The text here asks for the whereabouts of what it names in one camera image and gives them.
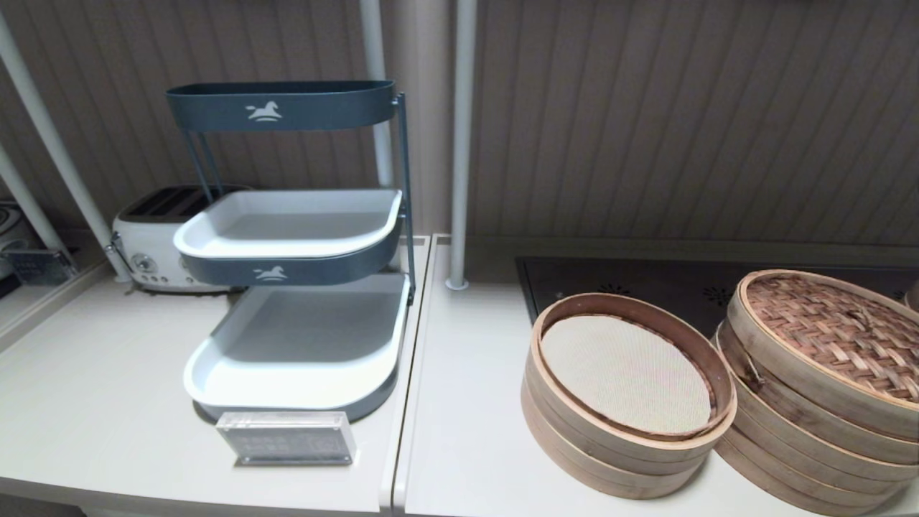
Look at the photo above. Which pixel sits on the woven bamboo steamer lid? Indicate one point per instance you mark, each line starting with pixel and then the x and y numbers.
pixel 826 323

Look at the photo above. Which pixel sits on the white steamer liner cloth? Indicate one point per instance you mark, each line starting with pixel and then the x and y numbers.
pixel 624 373

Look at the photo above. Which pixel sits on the bamboo steamer basket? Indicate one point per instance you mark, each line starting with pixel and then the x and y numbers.
pixel 610 467
pixel 914 296
pixel 775 467

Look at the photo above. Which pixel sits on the right bamboo steamer stack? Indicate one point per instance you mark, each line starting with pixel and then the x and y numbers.
pixel 790 416

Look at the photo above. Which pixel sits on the white metal shelf pole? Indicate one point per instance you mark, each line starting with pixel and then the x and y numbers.
pixel 373 43
pixel 21 194
pixel 43 129
pixel 463 143

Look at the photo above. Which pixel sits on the black induction cooktop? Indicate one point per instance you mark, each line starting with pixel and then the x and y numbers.
pixel 646 276

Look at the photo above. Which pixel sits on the three-tier teal tray rack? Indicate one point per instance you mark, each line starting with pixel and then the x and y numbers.
pixel 287 108

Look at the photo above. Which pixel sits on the clear acrylic sign block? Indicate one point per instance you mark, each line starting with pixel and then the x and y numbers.
pixel 287 438

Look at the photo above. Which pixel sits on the white retro toaster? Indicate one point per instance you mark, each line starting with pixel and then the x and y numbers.
pixel 151 237

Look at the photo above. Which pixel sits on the small dark acrylic sign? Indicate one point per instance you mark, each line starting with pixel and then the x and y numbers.
pixel 39 267

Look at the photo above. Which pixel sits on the white round kitchen appliance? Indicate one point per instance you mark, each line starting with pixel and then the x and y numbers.
pixel 11 237

